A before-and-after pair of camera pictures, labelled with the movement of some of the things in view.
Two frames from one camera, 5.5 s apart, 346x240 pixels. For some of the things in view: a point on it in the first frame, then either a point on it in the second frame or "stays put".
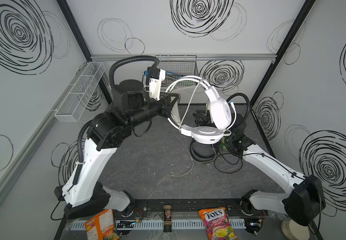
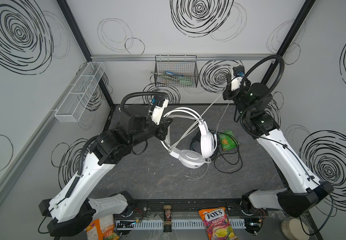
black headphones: [203, 153] stays put
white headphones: [219, 110] -> [193, 158]
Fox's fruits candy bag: [218, 227] stays put
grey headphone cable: [176, 141] -> [198, 120]
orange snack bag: [102, 227] stays put
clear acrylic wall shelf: [71, 108] stays put
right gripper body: [202, 119] -> [229, 91]
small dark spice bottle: [167, 224] stays put
